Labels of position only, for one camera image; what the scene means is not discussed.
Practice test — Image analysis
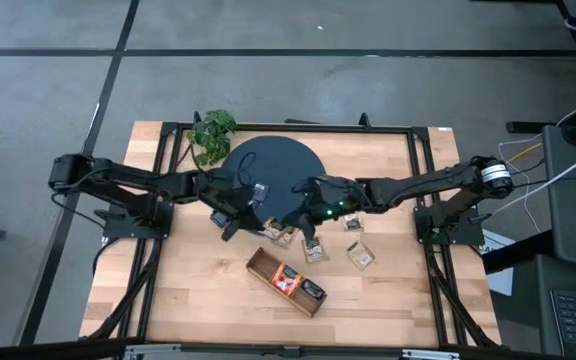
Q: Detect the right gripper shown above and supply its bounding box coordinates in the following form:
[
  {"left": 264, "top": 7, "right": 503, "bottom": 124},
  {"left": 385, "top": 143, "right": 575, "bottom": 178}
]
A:
[{"left": 273, "top": 174, "right": 369, "bottom": 247}]

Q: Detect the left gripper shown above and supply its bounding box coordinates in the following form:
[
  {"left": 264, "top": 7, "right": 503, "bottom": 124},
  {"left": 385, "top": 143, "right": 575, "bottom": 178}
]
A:
[{"left": 217, "top": 184, "right": 269, "bottom": 243}]

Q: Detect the vanilla tea packet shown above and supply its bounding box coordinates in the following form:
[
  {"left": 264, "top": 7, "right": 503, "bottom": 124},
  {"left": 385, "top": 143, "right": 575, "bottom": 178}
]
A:
[
  {"left": 273, "top": 227, "right": 299, "bottom": 250},
  {"left": 340, "top": 213, "right": 365, "bottom": 233},
  {"left": 260, "top": 216, "right": 288, "bottom": 239},
  {"left": 345, "top": 240, "right": 376, "bottom": 272},
  {"left": 301, "top": 237, "right": 330, "bottom": 265}
]

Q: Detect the wooden tea organiser box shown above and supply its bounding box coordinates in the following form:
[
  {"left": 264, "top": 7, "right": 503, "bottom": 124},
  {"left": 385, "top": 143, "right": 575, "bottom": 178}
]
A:
[{"left": 245, "top": 246, "right": 328, "bottom": 319}]

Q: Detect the peach passion fruit tea packet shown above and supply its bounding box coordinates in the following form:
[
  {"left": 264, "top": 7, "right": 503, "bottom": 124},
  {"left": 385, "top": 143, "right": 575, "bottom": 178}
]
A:
[{"left": 269, "top": 262, "right": 304, "bottom": 297}]

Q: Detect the black tea box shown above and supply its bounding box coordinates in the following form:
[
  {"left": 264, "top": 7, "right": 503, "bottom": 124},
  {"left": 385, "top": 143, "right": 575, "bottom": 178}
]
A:
[{"left": 300, "top": 278, "right": 327, "bottom": 302}]

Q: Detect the round dark blue woven placemat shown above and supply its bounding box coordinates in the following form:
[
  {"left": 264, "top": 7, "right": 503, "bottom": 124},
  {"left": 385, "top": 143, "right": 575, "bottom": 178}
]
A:
[{"left": 220, "top": 135, "right": 327, "bottom": 224}]

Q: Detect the green potted plant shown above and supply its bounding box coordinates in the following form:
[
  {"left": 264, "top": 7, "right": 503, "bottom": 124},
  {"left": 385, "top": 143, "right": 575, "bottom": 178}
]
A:
[{"left": 186, "top": 108, "right": 240, "bottom": 168}]

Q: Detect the white paper sheet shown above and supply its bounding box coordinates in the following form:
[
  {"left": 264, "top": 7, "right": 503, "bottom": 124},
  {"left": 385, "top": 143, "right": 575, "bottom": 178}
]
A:
[{"left": 481, "top": 228, "right": 517, "bottom": 297}]

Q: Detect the black desk leg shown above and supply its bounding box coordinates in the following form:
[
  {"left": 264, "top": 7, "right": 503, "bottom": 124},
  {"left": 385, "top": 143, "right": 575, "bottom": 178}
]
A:
[{"left": 480, "top": 229, "right": 555, "bottom": 275}]

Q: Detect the black table beam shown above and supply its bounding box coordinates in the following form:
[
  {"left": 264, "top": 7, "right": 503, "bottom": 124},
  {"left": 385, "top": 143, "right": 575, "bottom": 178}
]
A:
[{"left": 0, "top": 337, "right": 576, "bottom": 360}]

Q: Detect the dark grey desk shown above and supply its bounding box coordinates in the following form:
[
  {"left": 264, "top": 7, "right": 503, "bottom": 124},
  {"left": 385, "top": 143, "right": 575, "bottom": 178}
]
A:
[{"left": 510, "top": 253, "right": 576, "bottom": 360}]

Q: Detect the black desk foot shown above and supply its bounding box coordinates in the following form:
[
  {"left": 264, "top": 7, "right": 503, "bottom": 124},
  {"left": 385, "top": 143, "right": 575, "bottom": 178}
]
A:
[{"left": 505, "top": 119, "right": 559, "bottom": 135}]

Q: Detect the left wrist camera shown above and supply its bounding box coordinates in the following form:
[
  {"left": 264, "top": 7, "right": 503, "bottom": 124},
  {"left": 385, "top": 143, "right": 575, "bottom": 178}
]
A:
[{"left": 251, "top": 182, "right": 271, "bottom": 207}]

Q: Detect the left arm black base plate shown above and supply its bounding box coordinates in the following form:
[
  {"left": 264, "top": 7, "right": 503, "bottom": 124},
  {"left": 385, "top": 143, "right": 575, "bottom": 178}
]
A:
[{"left": 93, "top": 198, "right": 175, "bottom": 241}]

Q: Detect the silver aluminium rail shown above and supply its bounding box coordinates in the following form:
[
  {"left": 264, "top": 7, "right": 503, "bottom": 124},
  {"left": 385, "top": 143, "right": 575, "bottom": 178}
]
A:
[
  {"left": 124, "top": 343, "right": 183, "bottom": 360},
  {"left": 401, "top": 348, "right": 462, "bottom": 360}
]

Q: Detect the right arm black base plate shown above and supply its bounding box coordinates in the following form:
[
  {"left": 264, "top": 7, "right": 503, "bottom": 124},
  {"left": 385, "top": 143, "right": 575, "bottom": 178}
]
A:
[{"left": 414, "top": 205, "right": 485, "bottom": 247}]

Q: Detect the thin white cable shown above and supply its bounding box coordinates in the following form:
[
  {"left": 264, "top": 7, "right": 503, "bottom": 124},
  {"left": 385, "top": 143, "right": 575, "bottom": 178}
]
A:
[{"left": 497, "top": 84, "right": 576, "bottom": 236}]

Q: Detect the yellow cable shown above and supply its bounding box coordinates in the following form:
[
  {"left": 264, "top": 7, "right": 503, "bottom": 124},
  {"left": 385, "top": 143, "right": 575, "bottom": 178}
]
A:
[{"left": 505, "top": 143, "right": 544, "bottom": 164}]

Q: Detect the thick white cable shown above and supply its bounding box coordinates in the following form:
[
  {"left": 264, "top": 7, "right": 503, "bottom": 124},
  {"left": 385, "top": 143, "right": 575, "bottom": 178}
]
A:
[{"left": 490, "top": 142, "right": 576, "bottom": 217}]

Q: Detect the black desk frame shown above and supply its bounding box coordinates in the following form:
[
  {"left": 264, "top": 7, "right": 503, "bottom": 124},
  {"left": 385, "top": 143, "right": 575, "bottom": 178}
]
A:
[{"left": 467, "top": 0, "right": 576, "bottom": 89}]

